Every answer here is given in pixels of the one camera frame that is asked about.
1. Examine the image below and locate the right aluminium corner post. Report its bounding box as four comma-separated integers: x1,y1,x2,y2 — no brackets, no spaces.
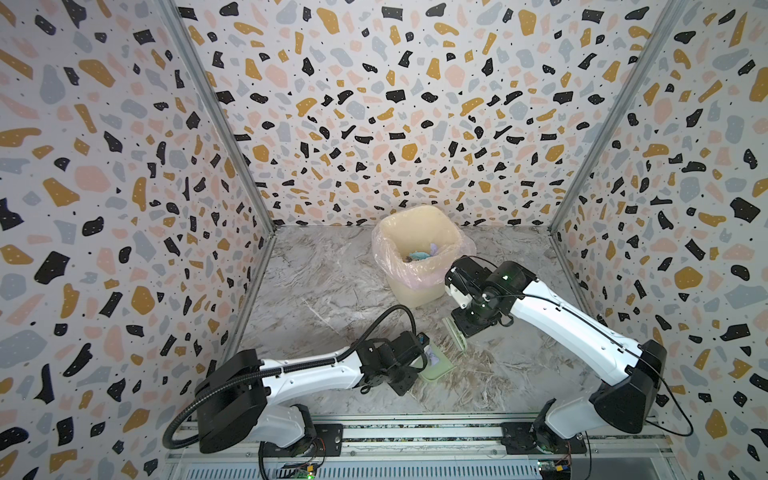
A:
548,0,686,237

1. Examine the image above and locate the green plastic dustpan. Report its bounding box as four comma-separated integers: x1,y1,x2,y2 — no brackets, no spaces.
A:
419,345,455,382

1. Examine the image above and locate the left aluminium corner post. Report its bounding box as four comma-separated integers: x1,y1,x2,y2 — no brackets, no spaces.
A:
156,0,276,238

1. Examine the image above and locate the cream trash bin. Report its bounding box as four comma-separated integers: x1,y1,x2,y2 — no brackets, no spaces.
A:
380,205,462,310

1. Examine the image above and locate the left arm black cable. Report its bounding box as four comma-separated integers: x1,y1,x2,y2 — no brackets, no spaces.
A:
161,304,418,450

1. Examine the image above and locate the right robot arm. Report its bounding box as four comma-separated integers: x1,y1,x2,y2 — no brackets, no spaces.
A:
444,256,667,453

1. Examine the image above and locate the green hand brush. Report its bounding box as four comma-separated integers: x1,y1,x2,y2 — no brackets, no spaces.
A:
442,317,467,352

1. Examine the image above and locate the aluminium corner post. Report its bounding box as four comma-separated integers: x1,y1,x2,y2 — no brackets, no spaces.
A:
156,0,276,238
548,0,686,237

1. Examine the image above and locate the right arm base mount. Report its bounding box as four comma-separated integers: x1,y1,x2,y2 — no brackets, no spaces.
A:
500,421,587,456

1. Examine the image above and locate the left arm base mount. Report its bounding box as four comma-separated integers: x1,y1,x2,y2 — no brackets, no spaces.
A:
264,423,344,458

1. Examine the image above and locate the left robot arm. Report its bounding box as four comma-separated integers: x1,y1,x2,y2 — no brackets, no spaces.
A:
194,331,430,454

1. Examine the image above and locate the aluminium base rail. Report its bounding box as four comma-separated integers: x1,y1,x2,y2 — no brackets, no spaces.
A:
165,413,685,479

